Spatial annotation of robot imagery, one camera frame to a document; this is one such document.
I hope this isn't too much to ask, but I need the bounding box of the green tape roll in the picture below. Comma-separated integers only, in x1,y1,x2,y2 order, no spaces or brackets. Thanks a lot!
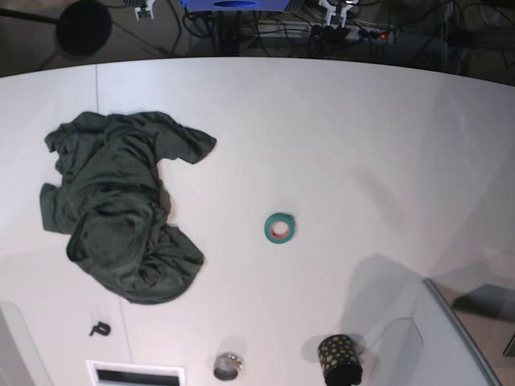
264,212,296,244

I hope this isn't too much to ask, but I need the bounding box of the dark green t-shirt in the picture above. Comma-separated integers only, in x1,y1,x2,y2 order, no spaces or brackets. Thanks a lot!
39,112,216,306

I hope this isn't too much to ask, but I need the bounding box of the silver tape roll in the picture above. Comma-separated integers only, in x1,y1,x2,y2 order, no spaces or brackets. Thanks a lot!
213,352,244,381

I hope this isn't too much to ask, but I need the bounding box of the black gold-dotted cup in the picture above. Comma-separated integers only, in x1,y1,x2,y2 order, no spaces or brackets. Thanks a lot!
318,335,363,386

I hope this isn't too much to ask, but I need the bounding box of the blue plastic box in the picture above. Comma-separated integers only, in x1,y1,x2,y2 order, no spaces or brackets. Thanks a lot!
179,0,290,12

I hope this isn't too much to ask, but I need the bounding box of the small black clip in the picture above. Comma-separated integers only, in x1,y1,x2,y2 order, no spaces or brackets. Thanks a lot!
89,322,111,336

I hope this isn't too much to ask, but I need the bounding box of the white slotted tray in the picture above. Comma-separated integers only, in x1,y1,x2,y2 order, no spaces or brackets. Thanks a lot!
86,360,186,386

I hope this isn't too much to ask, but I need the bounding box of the round black stand base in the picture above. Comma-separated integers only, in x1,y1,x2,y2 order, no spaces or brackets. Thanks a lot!
56,0,113,57

